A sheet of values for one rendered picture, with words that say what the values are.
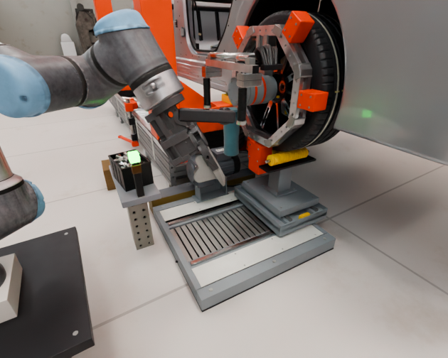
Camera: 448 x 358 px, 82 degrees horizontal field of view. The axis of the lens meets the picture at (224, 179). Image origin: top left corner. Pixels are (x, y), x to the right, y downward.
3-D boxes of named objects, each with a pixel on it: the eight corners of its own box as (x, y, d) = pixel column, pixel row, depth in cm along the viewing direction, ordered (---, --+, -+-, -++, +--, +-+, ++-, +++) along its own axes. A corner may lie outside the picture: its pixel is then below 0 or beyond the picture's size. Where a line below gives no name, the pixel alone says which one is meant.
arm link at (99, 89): (37, 74, 50) (72, 37, 44) (84, 70, 60) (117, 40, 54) (66, 118, 52) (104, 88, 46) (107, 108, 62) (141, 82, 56)
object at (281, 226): (325, 219, 160) (328, 207, 156) (279, 238, 145) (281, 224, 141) (274, 185, 199) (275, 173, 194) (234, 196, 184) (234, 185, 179)
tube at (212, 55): (260, 60, 122) (262, 35, 117) (224, 62, 114) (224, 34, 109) (240, 58, 136) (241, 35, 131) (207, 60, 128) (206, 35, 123)
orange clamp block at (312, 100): (309, 105, 111) (326, 110, 104) (295, 107, 108) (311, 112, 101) (312, 88, 108) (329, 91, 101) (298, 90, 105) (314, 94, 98)
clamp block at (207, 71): (222, 77, 131) (222, 64, 128) (205, 77, 127) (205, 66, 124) (217, 75, 135) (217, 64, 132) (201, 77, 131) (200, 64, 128)
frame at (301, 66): (300, 157, 122) (321, 22, 96) (289, 160, 119) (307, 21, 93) (240, 126, 164) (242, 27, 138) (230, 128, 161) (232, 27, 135)
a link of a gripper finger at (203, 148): (210, 167, 57) (190, 133, 54) (217, 164, 57) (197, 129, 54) (212, 174, 52) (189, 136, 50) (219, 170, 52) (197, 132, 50)
